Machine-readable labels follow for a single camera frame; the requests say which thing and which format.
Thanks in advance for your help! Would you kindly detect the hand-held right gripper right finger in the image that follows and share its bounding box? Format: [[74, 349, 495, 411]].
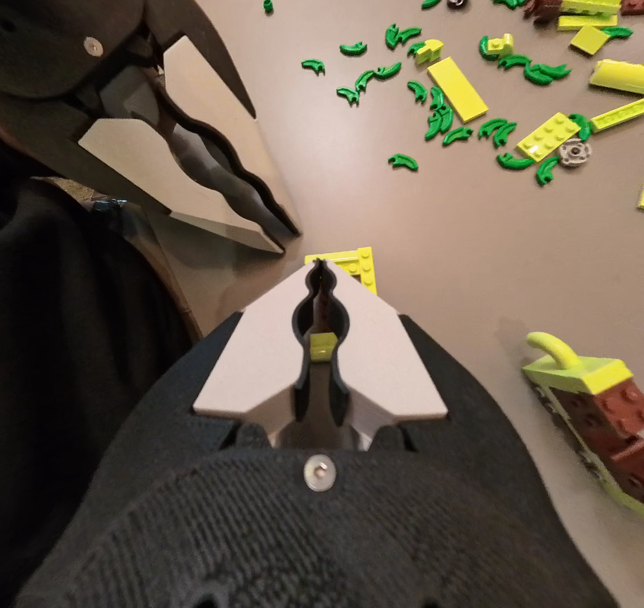
[[321, 260, 449, 449]]

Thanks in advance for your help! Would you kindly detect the grey round plate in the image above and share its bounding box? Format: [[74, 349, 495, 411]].
[[557, 137, 593, 167]]

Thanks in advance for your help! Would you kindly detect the lime two-by-four plate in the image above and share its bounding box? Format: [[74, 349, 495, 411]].
[[517, 112, 583, 161]]

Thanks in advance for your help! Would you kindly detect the small lime square tile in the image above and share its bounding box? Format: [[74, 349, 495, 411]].
[[570, 25, 610, 56]]

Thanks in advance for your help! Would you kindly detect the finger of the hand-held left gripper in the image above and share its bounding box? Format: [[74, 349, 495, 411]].
[[77, 117, 286, 256], [160, 34, 303, 237]]

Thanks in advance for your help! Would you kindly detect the large lime half-round brick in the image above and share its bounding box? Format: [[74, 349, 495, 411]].
[[589, 59, 644, 96]]

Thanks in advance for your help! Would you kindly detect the person's black clothing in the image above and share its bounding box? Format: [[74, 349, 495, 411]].
[[0, 135, 202, 608]]

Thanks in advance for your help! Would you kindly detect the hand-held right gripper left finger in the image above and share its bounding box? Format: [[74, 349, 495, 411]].
[[193, 260, 324, 440]]

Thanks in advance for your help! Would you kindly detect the scatter of green leaf pieces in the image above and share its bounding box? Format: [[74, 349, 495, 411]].
[[301, 0, 635, 187]]

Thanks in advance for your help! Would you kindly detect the brown and lime trunk build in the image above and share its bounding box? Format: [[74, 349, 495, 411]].
[[522, 331, 644, 514]]

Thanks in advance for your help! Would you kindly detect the brown stump piece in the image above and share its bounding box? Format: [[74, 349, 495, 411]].
[[522, 0, 569, 23]]

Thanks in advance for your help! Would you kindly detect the brown and lime brick assembly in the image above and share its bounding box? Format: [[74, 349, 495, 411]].
[[304, 247, 378, 337]]

